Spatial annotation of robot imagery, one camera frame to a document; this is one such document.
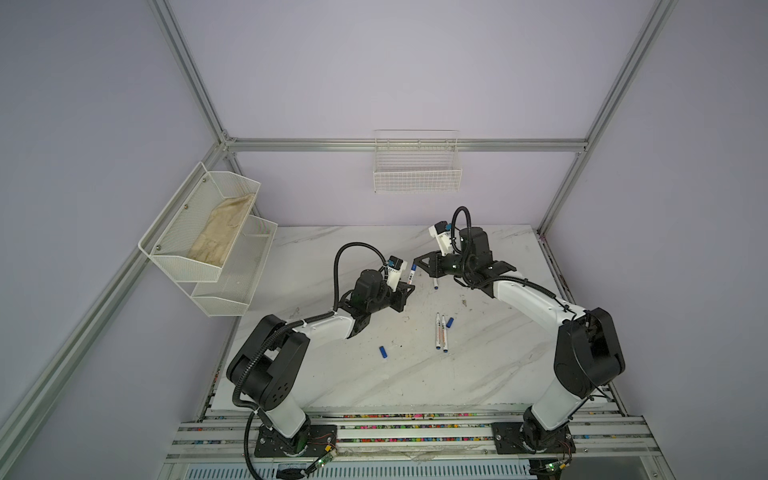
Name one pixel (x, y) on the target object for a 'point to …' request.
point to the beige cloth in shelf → (221, 230)
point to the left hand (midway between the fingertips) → (412, 285)
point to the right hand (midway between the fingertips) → (414, 261)
